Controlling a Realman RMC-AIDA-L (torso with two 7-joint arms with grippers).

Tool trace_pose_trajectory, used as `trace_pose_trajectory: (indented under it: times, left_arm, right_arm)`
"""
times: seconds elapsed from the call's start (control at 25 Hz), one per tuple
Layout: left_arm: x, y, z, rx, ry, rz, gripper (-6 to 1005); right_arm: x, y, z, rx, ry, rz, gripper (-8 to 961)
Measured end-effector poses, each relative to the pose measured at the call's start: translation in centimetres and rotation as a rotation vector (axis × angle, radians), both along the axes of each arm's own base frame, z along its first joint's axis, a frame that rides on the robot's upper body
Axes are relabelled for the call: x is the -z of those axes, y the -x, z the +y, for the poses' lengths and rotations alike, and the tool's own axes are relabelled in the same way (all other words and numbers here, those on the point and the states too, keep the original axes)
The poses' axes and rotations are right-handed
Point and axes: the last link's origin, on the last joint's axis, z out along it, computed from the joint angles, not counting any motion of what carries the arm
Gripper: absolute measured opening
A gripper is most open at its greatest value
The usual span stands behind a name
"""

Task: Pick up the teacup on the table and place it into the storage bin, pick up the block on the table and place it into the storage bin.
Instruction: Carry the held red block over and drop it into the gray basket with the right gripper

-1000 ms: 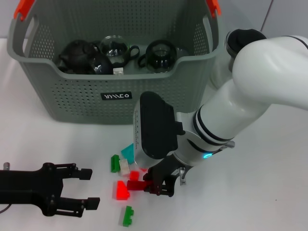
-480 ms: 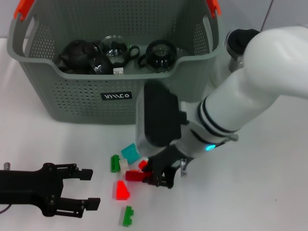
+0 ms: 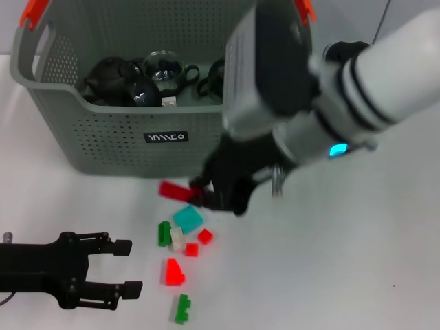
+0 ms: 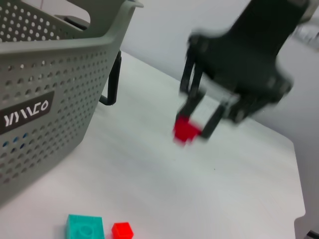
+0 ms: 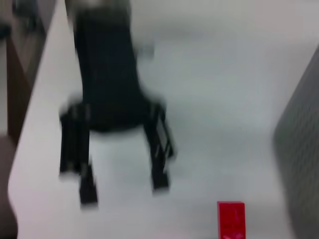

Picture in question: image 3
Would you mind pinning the dark green toy brick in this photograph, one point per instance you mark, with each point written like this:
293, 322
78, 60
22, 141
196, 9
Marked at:
164, 233

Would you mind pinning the metal plug on right gripper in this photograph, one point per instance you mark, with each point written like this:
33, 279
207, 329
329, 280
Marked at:
277, 182

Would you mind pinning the green stepped toy brick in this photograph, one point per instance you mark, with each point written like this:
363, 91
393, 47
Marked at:
181, 309

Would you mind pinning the glass teacup with black base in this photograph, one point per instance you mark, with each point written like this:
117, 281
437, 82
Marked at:
161, 68
144, 94
213, 79

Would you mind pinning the small red toy brick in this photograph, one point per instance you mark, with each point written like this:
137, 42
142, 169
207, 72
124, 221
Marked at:
205, 236
192, 250

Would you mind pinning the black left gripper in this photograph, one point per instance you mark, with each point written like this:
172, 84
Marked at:
41, 268

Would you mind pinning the grey perforated storage basket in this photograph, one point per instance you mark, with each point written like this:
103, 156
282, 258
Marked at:
137, 144

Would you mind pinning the metal plug on left gripper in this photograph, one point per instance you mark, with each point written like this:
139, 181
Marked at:
7, 237

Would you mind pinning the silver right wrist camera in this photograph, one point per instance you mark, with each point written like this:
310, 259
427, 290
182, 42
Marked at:
261, 68

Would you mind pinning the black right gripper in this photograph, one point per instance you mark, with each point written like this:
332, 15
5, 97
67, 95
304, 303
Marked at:
240, 165

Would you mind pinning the teal square toy plate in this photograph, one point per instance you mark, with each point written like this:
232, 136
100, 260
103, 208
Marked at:
187, 220

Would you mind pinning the bright orange-red toy brick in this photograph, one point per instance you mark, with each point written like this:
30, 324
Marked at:
174, 273

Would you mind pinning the large clear toy brick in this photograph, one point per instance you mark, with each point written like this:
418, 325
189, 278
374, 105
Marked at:
169, 102

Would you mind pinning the long dark red toy brick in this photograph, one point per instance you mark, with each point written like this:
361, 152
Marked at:
175, 190

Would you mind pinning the dark clay teapot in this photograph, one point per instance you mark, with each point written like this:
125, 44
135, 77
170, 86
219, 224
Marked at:
106, 77

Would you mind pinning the small clear toy brick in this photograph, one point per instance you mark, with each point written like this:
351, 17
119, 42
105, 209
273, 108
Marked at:
177, 239

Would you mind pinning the metal connector on right arm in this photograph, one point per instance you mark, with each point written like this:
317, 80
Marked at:
370, 145

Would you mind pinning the metal plug on gripper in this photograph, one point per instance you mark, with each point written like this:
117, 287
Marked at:
277, 182
7, 237

